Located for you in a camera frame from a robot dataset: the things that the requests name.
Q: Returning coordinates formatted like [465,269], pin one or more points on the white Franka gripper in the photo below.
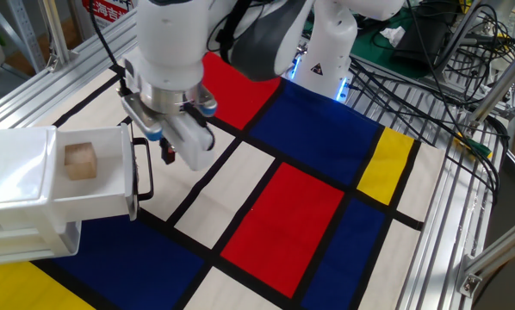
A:
[193,146]

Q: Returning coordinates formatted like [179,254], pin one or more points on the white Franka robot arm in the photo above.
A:
[171,43]

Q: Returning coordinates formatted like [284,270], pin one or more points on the grey perforated shelf upright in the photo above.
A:
[25,34]

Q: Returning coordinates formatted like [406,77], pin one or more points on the crumpled white paper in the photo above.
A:
[393,36]

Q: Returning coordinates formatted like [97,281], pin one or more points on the red and white sign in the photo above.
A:
[107,9]

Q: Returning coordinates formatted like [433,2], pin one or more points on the Mondrian pattern cloth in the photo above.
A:
[283,224]

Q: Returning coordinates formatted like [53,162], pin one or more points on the aluminium post with corner bracket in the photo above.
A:
[498,254]

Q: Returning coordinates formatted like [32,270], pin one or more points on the aluminium frame post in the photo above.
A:
[503,82]
[457,39]
[53,30]

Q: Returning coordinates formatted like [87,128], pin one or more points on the wooden cube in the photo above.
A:
[81,161]

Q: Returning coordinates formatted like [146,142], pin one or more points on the white plastic drawer cabinet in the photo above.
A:
[16,172]

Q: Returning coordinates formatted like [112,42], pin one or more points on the black power box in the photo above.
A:
[421,43]

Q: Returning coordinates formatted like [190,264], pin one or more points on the green mat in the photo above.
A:
[369,47]

